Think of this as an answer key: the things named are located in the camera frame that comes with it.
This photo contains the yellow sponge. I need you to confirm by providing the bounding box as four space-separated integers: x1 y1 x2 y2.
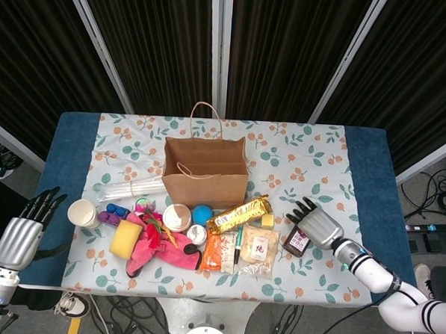
108 220 144 260

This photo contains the blue ball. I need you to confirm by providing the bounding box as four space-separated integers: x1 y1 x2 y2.
191 203 214 227

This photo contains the white straw bundle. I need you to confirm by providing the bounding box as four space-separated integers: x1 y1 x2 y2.
93 173 167 206

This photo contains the upright grey partition post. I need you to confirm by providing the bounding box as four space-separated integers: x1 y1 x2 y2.
205 0 235 120

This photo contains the colourful feather toy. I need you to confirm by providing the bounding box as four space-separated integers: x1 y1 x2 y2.
142 207 180 251

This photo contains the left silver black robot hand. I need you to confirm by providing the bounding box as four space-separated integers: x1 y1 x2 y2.
0 183 73 274

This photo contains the brown paper handle bag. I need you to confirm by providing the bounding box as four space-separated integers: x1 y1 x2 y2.
160 99 253 211

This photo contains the white black-striped sneaker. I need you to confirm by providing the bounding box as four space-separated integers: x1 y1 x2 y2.
53 291 91 320

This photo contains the orange snack packet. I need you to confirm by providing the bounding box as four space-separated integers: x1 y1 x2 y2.
197 231 239 276

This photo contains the green pen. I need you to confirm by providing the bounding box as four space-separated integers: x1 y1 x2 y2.
233 225 245 265

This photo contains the floral tablecloth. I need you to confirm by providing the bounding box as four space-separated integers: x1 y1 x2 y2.
59 110 382 309

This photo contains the blue table cover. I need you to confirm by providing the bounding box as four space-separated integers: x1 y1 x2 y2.
17 108 425 309

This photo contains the blue plastic toy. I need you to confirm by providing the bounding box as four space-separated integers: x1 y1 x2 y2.
105 202 130 219

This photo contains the gold foil snack package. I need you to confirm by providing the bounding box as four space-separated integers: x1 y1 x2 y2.
206 191 274 238

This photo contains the small round white tin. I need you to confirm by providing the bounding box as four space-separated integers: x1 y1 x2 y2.
185 223 208 246

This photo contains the white snack bag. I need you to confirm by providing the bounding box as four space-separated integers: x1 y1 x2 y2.
235 223 282 279

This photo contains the purple plastic toy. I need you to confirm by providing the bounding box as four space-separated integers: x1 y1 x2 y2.
98 210 123 226

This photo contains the black power strip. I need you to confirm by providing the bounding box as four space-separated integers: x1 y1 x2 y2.
404 220 446 235

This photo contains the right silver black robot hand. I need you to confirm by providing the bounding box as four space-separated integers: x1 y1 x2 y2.
284 195 347 252

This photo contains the small green round trinket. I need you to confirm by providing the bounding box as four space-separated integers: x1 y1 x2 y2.
132 196 158 214

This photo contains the white paper cup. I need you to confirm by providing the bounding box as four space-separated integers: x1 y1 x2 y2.
66 198 103 230

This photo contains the pink plush cloth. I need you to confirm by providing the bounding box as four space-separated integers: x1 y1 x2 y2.
124 211 205 282

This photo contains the plain white sneaker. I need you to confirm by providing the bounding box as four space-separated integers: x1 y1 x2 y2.
412 262 438 299

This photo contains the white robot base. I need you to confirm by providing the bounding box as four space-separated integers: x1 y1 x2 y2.
154 297 261 334

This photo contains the brown lidded paper cup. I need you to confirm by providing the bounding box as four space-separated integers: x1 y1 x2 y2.
161 202 194 234

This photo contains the slanted grey partition post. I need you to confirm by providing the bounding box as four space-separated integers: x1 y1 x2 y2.
307 0 389 128
55 0 141 114

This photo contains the purple juice bottle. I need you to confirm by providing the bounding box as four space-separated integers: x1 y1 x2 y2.
280 224 312 259

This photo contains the grey partition rail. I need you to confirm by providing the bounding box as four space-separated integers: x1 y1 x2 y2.
0 116 49 173
394 129 446 187

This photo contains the black ribbed partition panel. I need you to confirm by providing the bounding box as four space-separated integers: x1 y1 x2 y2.
225 0 374 127
312 0 446 176
0 0 131 162
72 0 217 119

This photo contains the black floor cable tangle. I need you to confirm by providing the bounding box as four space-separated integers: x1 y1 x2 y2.
87 293 172 334
266 303 305 334
398 146 446 223

